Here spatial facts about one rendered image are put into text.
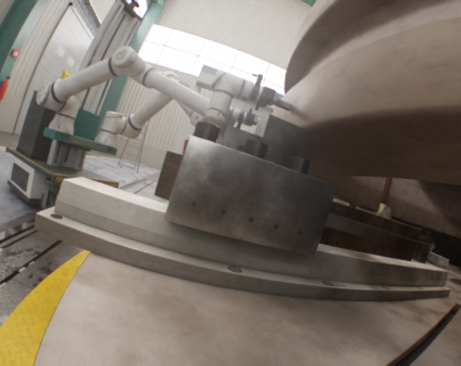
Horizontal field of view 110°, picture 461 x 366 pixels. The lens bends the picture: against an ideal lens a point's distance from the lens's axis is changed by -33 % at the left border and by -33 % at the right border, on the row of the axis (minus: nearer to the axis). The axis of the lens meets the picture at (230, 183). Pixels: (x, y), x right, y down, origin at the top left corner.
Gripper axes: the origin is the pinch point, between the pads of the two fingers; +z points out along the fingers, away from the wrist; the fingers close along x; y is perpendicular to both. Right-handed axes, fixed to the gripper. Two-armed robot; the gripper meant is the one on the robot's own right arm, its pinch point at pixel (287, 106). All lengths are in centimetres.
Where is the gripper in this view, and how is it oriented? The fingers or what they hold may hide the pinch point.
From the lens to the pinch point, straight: 107.7
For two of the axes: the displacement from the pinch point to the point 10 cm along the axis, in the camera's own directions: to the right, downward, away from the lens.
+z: 9.4, 2.9, 1.8
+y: -3.0, 9.5, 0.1
